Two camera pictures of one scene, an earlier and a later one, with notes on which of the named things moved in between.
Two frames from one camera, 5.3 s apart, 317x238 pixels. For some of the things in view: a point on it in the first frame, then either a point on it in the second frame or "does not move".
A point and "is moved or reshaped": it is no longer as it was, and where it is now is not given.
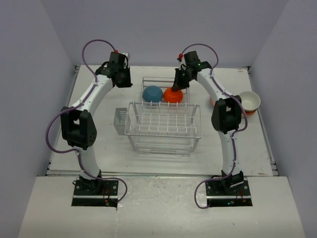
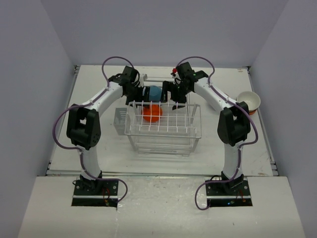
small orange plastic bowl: x=173 y=96 is moved or reshaped
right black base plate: x=219 y=194 does not move
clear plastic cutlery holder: x=120 y=120 does not move
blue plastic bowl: x=152 y=93 does not move
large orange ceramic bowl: x=250 y=112 does not move
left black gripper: x=128 y=83 to x=144 y=98
